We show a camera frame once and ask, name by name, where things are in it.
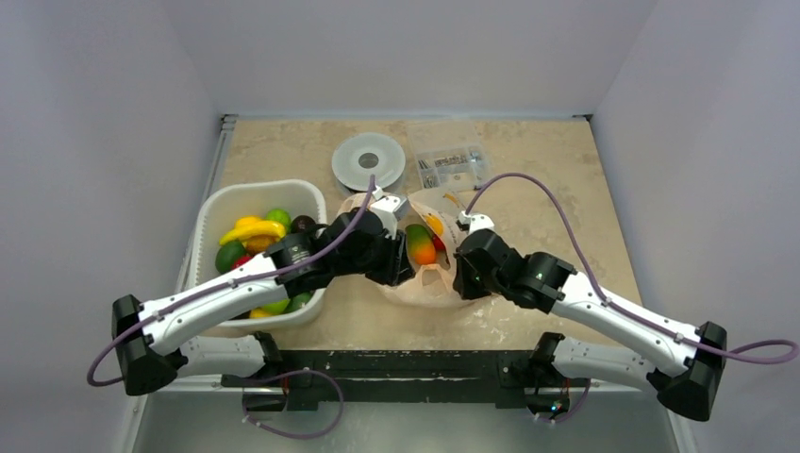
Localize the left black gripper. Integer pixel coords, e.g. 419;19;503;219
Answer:
336;226;415;286

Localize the green orange mango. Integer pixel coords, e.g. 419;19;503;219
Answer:
405;224;438;265

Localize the red orange fake fruit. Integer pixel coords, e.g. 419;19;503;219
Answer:
431;234;446;253

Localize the orange printed plastic bag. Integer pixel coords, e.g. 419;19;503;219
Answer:
377;188;472;309

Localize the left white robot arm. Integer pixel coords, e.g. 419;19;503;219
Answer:
111;206;414;396

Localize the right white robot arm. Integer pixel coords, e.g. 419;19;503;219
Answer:
453;229;727;422

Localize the dark brown plum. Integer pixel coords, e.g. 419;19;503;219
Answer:
291;215;317;233

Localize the grey filament spool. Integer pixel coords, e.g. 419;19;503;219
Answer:
331;132;407;196

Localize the clear screw organizer box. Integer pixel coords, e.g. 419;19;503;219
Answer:
407;119;493;192

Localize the small green lime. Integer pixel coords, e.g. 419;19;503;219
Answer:
264;209;292;231

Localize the large green apple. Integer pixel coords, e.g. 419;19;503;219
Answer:
259;299;291;316

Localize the yellow banana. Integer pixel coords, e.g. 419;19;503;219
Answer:
219;220;287;246

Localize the white plastic basket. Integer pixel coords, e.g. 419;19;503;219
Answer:
185;179;328;338

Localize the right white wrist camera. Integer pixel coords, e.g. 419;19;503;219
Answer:
457;210;495;235

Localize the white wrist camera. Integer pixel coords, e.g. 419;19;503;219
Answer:
368;188;410;239
457;210;495;235

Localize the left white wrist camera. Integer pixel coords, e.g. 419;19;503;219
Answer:
368;188;410;239

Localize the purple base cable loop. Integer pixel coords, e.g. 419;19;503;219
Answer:
241;364;348;439

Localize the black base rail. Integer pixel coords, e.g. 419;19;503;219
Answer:
221;334;588;416

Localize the aluminium frame rail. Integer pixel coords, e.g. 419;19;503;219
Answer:
110;114;240;452

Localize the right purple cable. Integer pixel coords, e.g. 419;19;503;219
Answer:
465;172;800;365

